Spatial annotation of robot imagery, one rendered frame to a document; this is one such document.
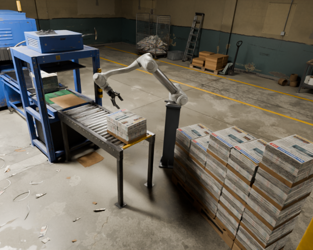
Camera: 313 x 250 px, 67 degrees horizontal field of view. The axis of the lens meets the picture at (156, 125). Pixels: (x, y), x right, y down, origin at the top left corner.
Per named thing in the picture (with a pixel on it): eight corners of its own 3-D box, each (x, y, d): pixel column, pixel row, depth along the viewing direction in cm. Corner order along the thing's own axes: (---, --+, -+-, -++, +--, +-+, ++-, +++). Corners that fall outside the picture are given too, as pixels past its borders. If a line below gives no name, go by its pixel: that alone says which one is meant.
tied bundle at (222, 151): (231, 143, 267) (235, 125, 256) (252, 157, 245) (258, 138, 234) (205, 152, 249) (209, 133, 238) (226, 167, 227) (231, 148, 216)
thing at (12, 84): (70, 93, 410) (70, 88, 406) (32, 102, 368) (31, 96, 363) (33, 73, 500) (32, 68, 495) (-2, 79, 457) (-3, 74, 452)
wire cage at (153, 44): (167, 57, 1037) (171, 15, 957) (154, 60, 982) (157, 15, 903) (148, 53, 1108) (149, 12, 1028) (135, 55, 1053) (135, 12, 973)
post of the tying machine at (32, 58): (56, 161, 355) (38, 56, 282) (50, 163, 349) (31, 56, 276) (53, 158, 360) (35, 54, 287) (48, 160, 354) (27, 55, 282)
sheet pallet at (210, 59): (228, 71, 888) (231, 55, 862) (216, 75, 833) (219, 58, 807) (201, 64, 958) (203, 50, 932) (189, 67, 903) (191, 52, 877)
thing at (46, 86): (59, 90, 395) (57, 74, 383) (41, 93, 376) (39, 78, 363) (49, 84, 418) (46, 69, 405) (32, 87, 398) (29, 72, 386)
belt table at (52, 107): (94, 106, 369) (94, 100, 364) (54, 118, 326) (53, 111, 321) (71, 93, 410) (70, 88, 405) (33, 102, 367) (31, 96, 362)
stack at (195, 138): (193, 172, 348) (200, 122, 309) (257, 234, 259) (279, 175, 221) (170, 180, 331) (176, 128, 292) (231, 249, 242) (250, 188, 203)
